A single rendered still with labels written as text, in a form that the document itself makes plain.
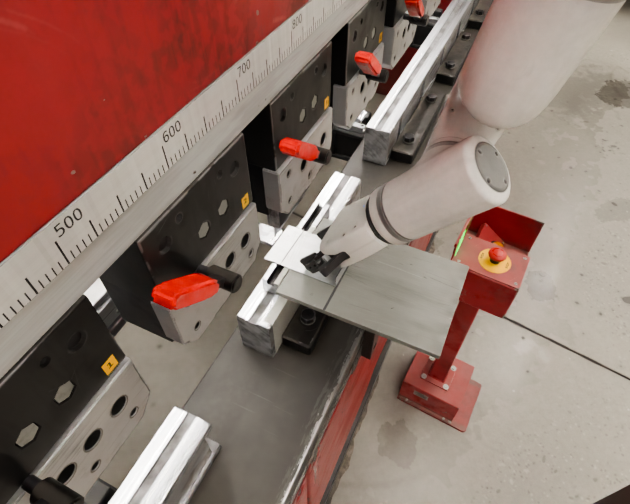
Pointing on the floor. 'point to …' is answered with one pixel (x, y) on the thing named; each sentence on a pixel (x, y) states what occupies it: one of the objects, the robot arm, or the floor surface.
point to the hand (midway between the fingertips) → (321, 249)
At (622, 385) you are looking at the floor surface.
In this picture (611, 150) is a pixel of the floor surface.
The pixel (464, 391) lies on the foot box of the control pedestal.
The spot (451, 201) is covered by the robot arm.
